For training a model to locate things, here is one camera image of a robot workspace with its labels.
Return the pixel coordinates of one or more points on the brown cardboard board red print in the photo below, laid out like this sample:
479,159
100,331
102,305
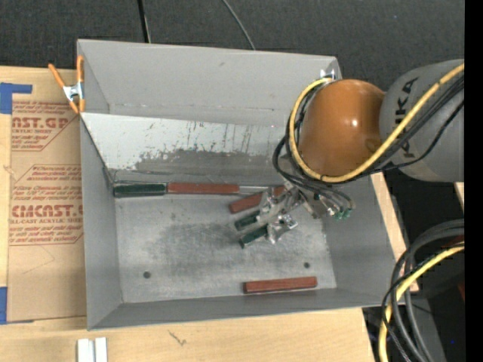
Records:
45,240

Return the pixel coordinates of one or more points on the dark green flat block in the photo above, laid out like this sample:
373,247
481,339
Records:
139,189
253,237
247,221

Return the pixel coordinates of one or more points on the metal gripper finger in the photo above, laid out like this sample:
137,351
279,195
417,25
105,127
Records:
283,226
275,204

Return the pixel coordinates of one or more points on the red-brown flat block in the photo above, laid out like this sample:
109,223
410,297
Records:
245,203
280,284
203,188

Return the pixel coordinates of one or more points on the grey metal bin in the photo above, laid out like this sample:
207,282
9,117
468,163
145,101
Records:
211,247

